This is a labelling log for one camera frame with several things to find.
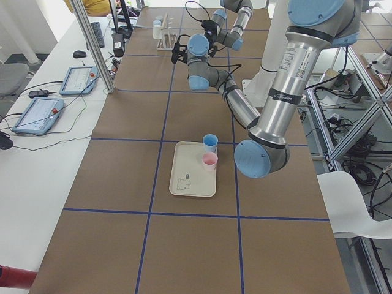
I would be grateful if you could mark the pale cream plastic cup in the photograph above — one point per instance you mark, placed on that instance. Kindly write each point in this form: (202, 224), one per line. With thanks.
(157, 31)

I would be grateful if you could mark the pink plastic cup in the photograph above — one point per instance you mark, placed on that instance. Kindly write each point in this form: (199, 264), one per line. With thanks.
(209, 161)

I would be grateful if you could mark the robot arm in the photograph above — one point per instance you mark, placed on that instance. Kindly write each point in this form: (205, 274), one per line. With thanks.
(313, 26)
(232, 38)

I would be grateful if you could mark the medium blue plastic cup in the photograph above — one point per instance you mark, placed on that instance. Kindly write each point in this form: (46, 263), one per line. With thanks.
(210, 142)

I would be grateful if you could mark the black labelled box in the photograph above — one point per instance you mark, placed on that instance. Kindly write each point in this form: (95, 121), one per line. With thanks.
(118, 45)

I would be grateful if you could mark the black keyboard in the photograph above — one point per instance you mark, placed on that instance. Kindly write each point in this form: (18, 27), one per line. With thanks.
(98, 34)

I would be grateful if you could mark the yellow jacket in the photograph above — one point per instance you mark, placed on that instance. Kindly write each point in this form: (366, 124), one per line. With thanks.
(97, 8)

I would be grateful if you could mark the black computer mouse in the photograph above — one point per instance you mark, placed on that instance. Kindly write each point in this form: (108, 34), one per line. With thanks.
(79, 54)

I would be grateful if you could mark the blue teach pendant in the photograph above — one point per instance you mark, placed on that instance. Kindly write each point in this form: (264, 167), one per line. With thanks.
(40, 116)
(79, 80)

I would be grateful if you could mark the cream serving tray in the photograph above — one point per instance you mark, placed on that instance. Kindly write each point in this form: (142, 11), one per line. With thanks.
(188, 177)

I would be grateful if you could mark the black power adapter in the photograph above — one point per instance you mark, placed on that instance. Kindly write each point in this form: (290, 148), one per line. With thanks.
(39, 93)

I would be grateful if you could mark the grey office chair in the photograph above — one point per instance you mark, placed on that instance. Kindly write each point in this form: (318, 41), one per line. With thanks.
(12, 77)

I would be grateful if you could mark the brown table mat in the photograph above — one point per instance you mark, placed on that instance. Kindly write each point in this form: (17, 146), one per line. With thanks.
(158, 205)

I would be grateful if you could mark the white plastic chair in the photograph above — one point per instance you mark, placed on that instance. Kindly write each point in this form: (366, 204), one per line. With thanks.
(346, 208)

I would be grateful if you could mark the red fire extinguisher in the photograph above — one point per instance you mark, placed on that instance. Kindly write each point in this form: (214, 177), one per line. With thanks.
(17, 278)

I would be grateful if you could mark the white wire cup rack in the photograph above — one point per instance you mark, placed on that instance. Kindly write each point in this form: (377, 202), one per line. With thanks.
(166, 43)

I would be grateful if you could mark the aluminium frame post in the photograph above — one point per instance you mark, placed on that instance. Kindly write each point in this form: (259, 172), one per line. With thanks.
(83, 21)

